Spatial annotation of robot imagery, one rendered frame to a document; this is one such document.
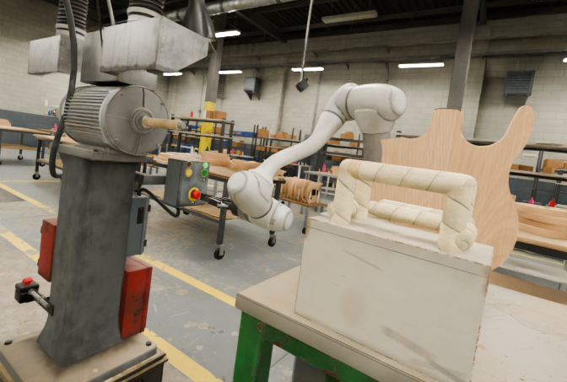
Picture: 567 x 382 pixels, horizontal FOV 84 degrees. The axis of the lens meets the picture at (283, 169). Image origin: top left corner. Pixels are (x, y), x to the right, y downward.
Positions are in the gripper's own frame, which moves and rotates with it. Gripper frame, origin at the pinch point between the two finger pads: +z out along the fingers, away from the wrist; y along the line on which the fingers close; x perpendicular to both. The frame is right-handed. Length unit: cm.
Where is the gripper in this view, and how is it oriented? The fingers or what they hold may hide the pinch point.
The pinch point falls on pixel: (207, 197)
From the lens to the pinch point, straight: 137.8
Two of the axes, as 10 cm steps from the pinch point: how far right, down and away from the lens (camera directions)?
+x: 1.4, -9.9, -0.5
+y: 5.5, 0.3, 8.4
